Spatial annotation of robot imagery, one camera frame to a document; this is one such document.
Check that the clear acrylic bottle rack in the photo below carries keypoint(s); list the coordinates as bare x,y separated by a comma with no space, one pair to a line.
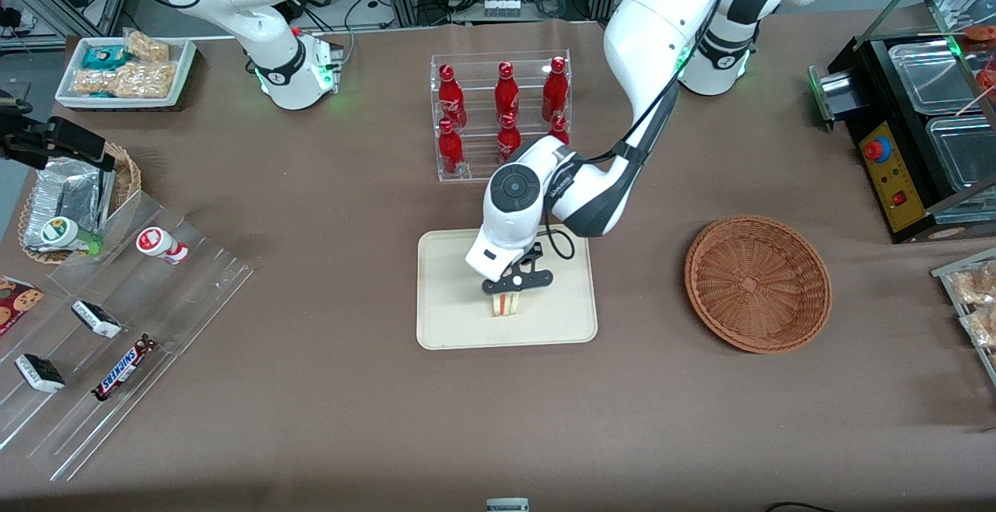
482,76

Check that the grey device at table edge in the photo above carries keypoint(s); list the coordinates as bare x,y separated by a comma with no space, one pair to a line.
507,505

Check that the red lid yogurt bottle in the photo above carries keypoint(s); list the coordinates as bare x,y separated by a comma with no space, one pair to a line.
159,246

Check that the red emergency stop button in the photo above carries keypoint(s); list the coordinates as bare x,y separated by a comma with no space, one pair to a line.
877,150

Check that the clear acrylic stepped display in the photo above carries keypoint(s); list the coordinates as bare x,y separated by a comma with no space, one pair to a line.
156,317

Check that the metal glass shelf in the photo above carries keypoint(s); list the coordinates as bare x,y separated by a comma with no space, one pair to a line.
961,2

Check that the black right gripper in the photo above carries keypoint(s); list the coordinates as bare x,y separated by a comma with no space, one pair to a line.
45,141

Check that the steel food pan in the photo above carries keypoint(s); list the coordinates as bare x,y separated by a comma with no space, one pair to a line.
930,76
965,154

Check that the Snickers chocolate bar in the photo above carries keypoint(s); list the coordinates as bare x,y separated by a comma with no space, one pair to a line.
124,368

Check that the light wicker basket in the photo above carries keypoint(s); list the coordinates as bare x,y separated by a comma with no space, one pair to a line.
128,173

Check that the large rice cracker packet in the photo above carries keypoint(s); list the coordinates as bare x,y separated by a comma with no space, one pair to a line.
128,80

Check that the wrapped pastry packet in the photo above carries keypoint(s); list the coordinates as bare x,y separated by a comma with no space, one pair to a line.
982,325
976,282

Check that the white power strip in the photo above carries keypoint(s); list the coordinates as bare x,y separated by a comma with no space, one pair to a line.
502,8

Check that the beige plastic tray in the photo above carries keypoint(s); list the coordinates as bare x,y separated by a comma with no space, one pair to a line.
459,317

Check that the black food warmer appliance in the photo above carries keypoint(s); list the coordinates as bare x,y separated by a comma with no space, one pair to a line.
879,107

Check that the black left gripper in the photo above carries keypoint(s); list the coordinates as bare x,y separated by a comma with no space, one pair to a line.
526,261

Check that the dark woven mat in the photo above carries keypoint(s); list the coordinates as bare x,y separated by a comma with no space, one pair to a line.
117,107

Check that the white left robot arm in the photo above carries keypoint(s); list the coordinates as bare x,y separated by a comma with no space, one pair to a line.
661,22

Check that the small rice cracker packet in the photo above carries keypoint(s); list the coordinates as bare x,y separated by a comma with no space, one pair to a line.
148,47

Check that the brown wicker basket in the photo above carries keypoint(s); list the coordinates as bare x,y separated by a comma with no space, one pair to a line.
759,286

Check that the red cola bottle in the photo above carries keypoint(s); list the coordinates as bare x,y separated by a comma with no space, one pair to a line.
451,99
508,142
555,88
559,131
450,150
506,92

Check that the teal snack packet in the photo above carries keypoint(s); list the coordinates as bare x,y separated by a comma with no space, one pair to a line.
105,57

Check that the chocolate chip cookie box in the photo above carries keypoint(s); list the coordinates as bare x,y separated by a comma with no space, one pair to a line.
17,303

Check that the layered sandwich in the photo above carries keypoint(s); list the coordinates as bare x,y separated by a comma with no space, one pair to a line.
506,306

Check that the white snack tray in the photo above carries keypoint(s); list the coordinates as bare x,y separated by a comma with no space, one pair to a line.
183,68

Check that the metal pastry tray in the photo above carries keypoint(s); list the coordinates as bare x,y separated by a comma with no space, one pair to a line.
945,282

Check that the black white small box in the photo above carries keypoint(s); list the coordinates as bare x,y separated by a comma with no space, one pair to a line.
39,372
97,319

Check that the silver foil package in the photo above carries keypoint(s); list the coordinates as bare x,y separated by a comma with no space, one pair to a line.
70,197

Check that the green lid yogurt bottle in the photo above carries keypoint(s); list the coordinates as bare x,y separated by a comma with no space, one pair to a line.
66,233

